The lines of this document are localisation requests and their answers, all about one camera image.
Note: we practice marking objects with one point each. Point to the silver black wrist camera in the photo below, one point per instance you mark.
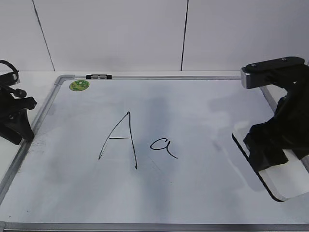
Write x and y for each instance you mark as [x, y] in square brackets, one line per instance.
[265, 72]

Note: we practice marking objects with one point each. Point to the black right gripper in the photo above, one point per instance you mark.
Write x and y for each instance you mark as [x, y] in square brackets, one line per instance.
[289, 127]

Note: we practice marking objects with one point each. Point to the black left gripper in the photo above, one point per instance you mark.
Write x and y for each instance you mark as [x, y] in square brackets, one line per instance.
[14, 103]

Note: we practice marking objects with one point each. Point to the white whiteboard eraser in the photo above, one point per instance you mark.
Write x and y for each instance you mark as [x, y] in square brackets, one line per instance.
[282, 182]

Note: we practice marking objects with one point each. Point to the whiteboard with aluminium frame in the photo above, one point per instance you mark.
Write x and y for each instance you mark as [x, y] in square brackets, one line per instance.
[142, 153]

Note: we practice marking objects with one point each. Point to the green round magnet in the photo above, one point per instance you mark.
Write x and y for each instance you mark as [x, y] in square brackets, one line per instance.
[79, 85]

